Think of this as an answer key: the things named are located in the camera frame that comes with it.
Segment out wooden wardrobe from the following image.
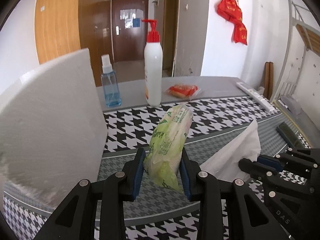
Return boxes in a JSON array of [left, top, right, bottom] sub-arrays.
[[35, 0, 113, 86]]

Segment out red hanging banners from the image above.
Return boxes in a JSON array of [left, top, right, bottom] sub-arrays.
[[217, 0, 247, 45]]

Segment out white cloth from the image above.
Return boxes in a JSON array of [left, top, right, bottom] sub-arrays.
[[200, 120, 261, 182]]

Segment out white foam box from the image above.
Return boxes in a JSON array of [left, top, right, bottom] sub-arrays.
[[1, 49, 107, 207]]

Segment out white red pump bottle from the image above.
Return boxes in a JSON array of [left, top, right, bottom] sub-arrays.
[[142, 19, 163, 107]]

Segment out metal bunk bed frame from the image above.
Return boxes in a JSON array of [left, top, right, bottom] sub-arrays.
[[271, 0, 320, 120]]

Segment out green tissue pack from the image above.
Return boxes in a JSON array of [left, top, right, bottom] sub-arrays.
[[143, 105, 193, 193]]

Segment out brown entrance door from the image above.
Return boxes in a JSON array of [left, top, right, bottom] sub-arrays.
[[111, 0, 149, 62]]

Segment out blue spray bottle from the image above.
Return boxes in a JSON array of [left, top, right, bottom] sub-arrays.
[[101, 54, 121, 108]]

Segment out orange snack packet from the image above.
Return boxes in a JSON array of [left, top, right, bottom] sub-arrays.
[[166, 84, 201, 99]]

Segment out white remote control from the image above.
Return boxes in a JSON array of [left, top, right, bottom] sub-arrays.
[[236, 82, 277, 113]]

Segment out black smartphone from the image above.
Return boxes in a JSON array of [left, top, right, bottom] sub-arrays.
[[276, 122, 304, 148]]

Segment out wooden sticks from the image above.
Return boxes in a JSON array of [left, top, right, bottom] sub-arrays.
[[263, 62, 273, 100]]

